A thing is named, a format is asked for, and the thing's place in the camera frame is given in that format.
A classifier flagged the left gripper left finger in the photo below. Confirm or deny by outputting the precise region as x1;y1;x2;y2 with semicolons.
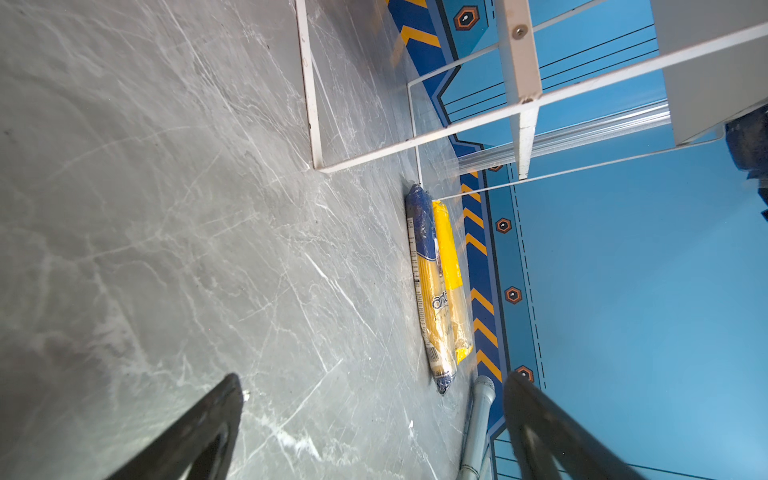
110;373;243;479

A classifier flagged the blue yellow spaghetti bag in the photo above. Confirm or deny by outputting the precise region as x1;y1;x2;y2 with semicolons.
405;184;457;395

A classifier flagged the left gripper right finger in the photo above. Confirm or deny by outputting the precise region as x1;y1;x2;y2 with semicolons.
503;372;641;479

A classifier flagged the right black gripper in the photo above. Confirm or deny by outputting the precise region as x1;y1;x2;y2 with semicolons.
725;105;768;204

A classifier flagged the white two-tier shelf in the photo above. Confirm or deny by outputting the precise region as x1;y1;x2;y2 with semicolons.
295;1;767;183

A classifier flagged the silver metal cylinder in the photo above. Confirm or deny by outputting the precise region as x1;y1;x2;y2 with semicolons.
457;375;496;480

